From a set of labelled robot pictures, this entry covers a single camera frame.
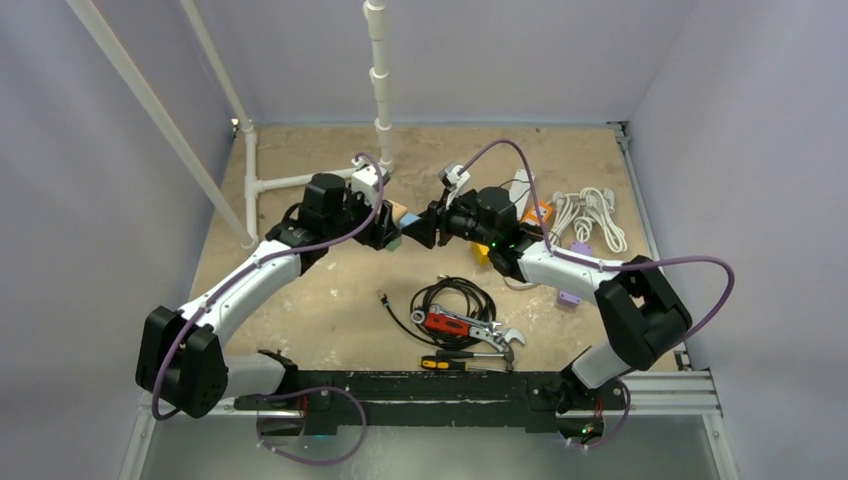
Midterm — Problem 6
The white power strip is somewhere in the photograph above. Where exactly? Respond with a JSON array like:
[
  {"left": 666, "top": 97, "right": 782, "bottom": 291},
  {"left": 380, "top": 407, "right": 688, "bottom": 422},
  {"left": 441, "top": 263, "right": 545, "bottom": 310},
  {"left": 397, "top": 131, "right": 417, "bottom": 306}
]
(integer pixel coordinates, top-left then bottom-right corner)
[{"left": 505, "top": 169, "right": 535, "bottom": 218}]

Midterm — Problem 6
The blue plug adapter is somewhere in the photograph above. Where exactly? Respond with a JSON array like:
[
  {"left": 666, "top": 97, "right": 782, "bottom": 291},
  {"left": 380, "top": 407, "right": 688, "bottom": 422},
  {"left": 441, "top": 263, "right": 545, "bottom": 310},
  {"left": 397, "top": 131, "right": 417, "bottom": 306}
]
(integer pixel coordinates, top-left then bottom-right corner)
[{"left": 399, "top": 213, "right": 420, "bottom": 230}]

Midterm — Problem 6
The green cube adapter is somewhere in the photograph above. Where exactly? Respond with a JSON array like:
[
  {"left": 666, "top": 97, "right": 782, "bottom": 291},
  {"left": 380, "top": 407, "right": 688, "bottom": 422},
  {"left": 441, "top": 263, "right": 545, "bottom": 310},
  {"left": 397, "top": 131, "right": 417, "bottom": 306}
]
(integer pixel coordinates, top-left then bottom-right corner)
[{"left": 385, "top": 237, "right": 402, "bottom": 252}]

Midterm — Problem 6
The red adjustable wrench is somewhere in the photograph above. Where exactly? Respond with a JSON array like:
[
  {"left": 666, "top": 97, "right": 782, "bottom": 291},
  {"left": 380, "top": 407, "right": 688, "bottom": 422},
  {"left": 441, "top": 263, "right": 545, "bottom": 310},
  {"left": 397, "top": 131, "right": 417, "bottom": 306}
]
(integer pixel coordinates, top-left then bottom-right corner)
[{"left": 410, "top": 304, "right": 526, "bottom": 352}]

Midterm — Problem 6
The white PVC pipe frame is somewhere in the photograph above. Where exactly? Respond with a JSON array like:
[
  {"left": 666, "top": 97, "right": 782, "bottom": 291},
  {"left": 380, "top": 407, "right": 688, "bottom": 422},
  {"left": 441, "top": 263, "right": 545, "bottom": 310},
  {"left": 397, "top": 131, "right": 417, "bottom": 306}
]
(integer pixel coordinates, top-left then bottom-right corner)
[{"left": 67, "top": 1, "right": 394, "bottom": 249}]

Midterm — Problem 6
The aluminium rail frame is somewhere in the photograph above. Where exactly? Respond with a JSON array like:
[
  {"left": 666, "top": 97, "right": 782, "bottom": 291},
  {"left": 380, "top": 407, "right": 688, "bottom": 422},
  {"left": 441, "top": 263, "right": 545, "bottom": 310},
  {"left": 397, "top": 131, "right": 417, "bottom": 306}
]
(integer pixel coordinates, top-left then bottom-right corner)
[{"left": 137, "top": 121, "right": 725, "bottom": 419}]

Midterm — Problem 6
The white cord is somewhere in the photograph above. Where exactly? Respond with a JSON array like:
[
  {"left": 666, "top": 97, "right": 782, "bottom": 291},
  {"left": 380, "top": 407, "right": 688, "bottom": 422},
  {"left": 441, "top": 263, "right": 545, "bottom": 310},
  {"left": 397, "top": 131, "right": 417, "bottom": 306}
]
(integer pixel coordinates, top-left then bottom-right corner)
[{"left": 503, "top": 186, "right": 629, "bottom": 291}]

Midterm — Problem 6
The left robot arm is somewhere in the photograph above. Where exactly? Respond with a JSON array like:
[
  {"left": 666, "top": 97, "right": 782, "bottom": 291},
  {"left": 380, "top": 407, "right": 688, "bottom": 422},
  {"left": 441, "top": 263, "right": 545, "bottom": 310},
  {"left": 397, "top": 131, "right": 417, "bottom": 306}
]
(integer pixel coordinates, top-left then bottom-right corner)
[{"left": 135, "top": 167, "right": 400, "bottom": 420}]

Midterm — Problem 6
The yellow cube socket adapter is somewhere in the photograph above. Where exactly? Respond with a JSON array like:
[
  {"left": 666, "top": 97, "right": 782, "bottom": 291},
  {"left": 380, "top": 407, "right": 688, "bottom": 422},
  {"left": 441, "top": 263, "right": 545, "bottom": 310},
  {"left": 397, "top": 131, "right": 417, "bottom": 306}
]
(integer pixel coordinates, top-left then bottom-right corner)
[{"left": 470, "top": 243, "right": 491, "bottom": 266}]

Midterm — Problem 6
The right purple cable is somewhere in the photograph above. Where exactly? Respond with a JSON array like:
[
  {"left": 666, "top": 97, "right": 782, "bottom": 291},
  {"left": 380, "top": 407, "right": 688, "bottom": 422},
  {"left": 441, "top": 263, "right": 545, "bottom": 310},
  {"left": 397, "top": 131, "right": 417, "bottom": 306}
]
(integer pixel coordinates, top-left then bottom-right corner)
[{"left": 457, "top": 139, "right": 737, "bottom": 346}]

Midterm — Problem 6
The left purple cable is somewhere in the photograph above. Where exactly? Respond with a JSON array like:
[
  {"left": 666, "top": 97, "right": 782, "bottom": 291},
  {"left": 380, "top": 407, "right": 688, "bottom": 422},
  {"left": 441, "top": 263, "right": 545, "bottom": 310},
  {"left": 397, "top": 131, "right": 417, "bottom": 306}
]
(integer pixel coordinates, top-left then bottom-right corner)
[{"left": 150, "top": 152, "right": 387, "bottom": 423}]

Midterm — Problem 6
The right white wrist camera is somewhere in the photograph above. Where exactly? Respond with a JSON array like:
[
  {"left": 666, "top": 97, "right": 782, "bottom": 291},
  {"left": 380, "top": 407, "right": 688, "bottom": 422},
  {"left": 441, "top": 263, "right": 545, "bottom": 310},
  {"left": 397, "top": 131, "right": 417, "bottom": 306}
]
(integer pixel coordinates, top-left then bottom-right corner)
[{"left": 438, "top": 163, "right": 471, "bottom": 209}]

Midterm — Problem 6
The yellow black screwdriver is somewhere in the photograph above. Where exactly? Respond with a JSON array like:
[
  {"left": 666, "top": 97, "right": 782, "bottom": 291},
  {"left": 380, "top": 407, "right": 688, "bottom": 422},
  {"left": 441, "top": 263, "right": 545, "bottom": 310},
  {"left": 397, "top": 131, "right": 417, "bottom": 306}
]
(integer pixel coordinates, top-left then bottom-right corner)
[{"left": 419, "top": 355, "right": 505, "bottom": 373}]

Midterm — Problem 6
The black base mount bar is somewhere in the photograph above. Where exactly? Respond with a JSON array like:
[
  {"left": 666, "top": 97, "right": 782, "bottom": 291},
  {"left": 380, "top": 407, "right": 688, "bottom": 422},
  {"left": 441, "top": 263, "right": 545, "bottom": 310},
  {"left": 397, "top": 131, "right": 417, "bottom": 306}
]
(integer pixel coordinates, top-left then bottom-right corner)
[{"left": 234, "top": 364, "right": 629, "bottom": 436}]

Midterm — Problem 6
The wooden cube adapter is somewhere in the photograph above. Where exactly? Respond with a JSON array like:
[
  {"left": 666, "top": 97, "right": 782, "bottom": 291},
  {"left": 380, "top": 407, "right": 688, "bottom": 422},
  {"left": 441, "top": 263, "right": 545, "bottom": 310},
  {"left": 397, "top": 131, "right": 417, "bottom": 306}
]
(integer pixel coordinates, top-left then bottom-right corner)
[{"left": 389, "top": 201, "right": 408, "bottom": 228}]

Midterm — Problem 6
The black coiled cable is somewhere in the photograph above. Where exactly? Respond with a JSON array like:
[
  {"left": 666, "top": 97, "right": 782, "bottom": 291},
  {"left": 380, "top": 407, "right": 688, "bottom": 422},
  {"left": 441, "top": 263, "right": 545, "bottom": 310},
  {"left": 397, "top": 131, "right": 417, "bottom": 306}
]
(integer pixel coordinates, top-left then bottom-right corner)
[{"left": 376, "top": 276, "right": 498, "bottom": 349}]

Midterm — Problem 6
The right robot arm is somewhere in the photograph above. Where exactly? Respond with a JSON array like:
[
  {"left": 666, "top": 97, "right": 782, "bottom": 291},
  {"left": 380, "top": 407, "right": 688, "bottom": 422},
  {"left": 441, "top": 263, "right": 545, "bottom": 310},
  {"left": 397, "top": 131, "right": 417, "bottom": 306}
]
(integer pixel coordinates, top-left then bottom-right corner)
[{"left": 401, "top": 187, "right": 692, "bottom": 407}]

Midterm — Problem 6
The small claw hammer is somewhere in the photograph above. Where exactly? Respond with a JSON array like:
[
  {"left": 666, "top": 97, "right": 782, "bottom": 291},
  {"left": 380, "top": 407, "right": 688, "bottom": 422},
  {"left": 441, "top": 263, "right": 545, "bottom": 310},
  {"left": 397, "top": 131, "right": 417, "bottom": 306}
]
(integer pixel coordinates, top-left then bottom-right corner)
[{"left": 434, "top": 350, "right": 514, "bottom": 373}]

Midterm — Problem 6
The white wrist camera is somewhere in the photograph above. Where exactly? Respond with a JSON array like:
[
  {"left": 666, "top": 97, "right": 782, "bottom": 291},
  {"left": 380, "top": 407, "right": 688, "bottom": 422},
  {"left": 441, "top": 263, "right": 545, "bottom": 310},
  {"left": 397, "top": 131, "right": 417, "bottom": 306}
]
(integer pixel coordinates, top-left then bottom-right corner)
[
  {"left": 350, "top": 160, "right": 390, "bottom": 206},
  {"left": 438, "top": 163, "right": 471, "bottom": 209}
]

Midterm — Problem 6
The purple power strip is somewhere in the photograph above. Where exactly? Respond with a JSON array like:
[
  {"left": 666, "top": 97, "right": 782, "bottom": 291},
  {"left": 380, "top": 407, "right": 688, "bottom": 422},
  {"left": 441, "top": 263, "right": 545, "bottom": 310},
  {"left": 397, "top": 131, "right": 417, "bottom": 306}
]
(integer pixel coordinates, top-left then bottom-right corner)
[{"left": 556, "top": 241, "right": 593, "bottom": 307}]

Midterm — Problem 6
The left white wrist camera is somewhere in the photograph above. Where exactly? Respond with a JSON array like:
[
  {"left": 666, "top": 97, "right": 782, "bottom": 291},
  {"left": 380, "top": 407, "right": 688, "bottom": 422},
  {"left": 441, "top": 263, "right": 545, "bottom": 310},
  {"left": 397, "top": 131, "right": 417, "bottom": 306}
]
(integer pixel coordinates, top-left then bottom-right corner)
[{"left": 350, "top": 160, "right": 390, "bottom": 206}]

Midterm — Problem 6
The orange power strip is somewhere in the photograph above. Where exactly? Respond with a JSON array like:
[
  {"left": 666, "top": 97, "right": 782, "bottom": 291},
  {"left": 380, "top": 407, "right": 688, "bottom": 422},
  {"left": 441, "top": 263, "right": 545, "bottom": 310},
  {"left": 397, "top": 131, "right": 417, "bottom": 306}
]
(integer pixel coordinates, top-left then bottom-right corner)
[{"left": 521, "top": 201, "right": 554, "bottom": 230}]

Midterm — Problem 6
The purple cable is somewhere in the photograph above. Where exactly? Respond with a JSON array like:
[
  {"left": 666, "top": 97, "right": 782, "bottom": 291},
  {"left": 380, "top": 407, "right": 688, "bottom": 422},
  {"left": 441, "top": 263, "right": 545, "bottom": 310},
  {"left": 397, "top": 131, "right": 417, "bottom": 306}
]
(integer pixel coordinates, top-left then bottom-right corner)
[
  {"left": 457, "top": 139, "right": 737, "bottom": 346},
  {"left": 150, "top": 152, "right": 387, "bottom": 423}
]

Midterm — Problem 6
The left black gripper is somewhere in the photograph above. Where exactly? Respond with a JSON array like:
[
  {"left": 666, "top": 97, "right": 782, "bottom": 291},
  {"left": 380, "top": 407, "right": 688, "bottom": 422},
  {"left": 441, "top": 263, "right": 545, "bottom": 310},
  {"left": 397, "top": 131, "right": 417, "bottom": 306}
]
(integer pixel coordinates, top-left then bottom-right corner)
[{"left": 324, "top": 182, "right": 397, "bottom": 248}]

